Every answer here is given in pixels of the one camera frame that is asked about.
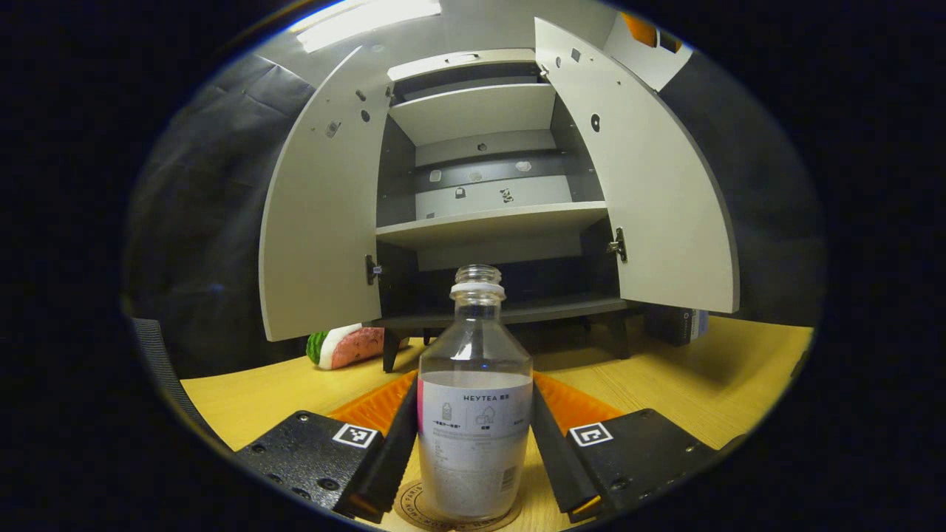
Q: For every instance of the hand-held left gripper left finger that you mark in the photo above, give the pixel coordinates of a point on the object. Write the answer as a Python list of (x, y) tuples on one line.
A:
[(392, 458)]

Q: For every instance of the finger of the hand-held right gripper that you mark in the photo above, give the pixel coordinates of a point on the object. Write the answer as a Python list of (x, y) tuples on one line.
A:
[(643, 29)]

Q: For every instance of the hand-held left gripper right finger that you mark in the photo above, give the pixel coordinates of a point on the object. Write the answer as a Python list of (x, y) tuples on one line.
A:
[(562, 465)]

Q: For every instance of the round brown coaster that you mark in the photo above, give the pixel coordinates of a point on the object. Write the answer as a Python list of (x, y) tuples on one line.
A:
[(408, 505)]

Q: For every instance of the clear plastic bottle white label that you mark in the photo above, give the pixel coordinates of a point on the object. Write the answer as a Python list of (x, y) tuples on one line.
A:
[(473, 443)]

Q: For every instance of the white cabinet door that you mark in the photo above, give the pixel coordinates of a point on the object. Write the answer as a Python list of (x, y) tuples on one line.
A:
[(325, 222), (658, 199)]

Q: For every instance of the metal door hinge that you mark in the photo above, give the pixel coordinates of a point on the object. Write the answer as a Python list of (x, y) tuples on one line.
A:
[(373, 270), (544, 72), (389, 94), (618, 245)]

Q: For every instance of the white cabinet drawer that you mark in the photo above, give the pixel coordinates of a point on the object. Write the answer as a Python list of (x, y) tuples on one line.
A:
[(429, 68)]

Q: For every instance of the watermelon slice toy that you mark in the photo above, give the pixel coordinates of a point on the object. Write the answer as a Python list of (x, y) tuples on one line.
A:
[(355, 347)]

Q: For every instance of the dark grey book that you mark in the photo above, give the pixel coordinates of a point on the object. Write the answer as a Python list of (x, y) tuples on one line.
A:
[(669, 325)]

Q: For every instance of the black backdrop cloth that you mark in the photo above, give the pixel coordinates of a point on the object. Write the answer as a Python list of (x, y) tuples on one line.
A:
[(199, 258)]

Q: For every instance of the ceiling light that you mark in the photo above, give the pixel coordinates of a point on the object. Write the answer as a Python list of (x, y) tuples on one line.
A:
[(362, 22)]

